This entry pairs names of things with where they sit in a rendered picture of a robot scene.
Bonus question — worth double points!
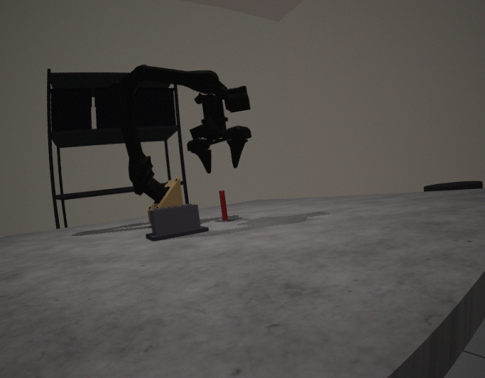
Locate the dark red peg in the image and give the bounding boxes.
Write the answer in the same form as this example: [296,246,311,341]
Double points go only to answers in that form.
[219,190,228,221]

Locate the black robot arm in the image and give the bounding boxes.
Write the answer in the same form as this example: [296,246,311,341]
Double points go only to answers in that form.
[107,65,251,203]

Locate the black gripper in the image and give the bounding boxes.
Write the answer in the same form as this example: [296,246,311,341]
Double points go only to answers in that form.
[187,112,251,173]

